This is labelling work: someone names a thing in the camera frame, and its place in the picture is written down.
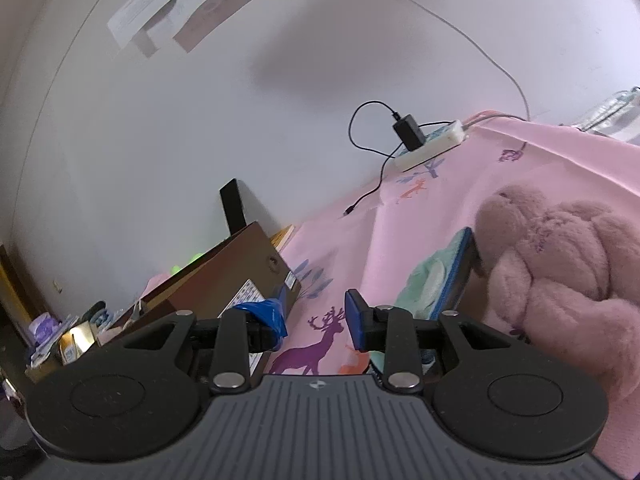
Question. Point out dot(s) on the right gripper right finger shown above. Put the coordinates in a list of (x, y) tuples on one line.
[(389, 331)]

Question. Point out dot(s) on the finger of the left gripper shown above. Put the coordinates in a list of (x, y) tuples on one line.
[(464, 260)]

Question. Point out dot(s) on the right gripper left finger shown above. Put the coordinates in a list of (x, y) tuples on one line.
[(244, 329)]

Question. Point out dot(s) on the mint green cloth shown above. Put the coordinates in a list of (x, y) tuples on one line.
[(426, 283)]

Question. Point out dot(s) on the brown cardboard box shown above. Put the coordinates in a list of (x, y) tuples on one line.
[(245, 267)]

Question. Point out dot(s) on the yellow book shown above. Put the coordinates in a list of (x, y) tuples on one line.
[(281, 238)]

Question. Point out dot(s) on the green yellow plush toy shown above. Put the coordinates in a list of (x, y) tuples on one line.
[(178, 267)]

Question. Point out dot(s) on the pink plush bunny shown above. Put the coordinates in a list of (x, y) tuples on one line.
[(567, 277)]

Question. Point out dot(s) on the white power strip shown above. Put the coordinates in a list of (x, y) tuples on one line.
[(436, 143)]

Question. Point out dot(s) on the black phone on stand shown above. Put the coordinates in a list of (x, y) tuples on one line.
[(232, 205)]

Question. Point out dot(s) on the black charger plug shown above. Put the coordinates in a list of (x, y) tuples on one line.
[(408, 131)]

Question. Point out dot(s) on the yellow white carton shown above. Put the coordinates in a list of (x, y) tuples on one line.
[(77, 341)]

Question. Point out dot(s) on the purple plastic bag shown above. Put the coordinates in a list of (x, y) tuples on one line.
[(43, 328)]

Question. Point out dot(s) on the papers taped on wall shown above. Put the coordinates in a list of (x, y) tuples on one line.
[(152, 24)]

